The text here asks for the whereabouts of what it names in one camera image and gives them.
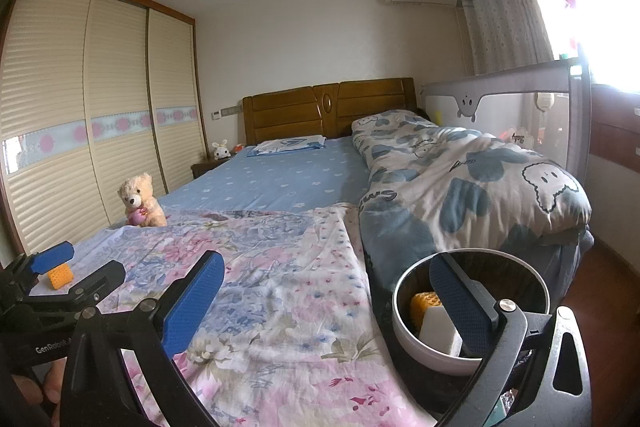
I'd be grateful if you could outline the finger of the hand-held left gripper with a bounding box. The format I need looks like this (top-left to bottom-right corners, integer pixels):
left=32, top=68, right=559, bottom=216
left=0, top=242, right=76, bottom=304
left=30, top=260, right=127, bottom=313

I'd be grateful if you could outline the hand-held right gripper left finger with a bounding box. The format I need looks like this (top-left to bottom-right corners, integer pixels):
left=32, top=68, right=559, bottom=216
left=60, top=251, right=226, bottom=427

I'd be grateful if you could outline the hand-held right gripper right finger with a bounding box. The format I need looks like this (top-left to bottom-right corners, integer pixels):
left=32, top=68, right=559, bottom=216
left=429, top=252, right=593, bottom=427

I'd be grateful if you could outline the orange knitted sponge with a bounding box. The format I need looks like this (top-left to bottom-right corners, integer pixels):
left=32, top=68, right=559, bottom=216
left=47, top=264, right=75, bottom=290

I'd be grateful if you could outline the orange foam fruit net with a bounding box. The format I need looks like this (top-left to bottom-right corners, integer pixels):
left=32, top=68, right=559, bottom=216
left=410, top=291, right=445, bottom=328

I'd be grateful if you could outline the white foam fruit net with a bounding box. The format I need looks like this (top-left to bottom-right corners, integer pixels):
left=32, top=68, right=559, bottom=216
left=419, top=304, right=465, bottom=358

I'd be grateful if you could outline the person's left hand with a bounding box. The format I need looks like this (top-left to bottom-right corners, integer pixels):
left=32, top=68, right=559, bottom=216
left=10, top=354, right=68, bottom=420

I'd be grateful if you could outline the beige teddy bear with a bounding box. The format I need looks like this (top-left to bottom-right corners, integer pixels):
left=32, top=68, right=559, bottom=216
left=117, top=173, right=168, bottom=228

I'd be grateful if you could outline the pink floral bed sheet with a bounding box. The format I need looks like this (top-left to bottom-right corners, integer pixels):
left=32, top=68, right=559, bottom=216
left=50, top=202, right=436, bottom=427

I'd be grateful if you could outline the white quilt with blue patches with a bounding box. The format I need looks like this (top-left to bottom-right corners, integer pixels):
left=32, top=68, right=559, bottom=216
left=350, top=109, right=593, bottom=303

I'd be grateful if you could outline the dark wooden nightstand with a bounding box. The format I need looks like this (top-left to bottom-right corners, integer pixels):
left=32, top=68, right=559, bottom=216
left=191, top=155, right=233, bottom=179

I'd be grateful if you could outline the bed with blue sheet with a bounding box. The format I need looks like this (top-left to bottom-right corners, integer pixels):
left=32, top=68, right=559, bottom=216
left=107, top=136, right=373, bottom=228

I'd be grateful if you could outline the cream sliding door wardrobe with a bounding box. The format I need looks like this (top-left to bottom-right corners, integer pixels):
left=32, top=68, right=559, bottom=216
left=0, top=0, right=208, bottom=258

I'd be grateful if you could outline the blue white pillow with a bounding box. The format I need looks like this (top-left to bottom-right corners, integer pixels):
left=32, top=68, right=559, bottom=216
left=246, top=135, right=326, bottom=158

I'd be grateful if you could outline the wooden headboard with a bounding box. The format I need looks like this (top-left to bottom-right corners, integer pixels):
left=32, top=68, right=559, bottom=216
left=242, top=78, right=418, bottom=146

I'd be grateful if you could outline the grey patterned curtain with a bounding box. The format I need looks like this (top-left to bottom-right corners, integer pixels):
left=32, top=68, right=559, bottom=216
left=454, top=0, right=556, bottom=75

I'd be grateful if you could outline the grey bed guard rail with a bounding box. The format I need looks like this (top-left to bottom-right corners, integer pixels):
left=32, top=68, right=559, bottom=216
left=422, top=59, right=593, bottom=188

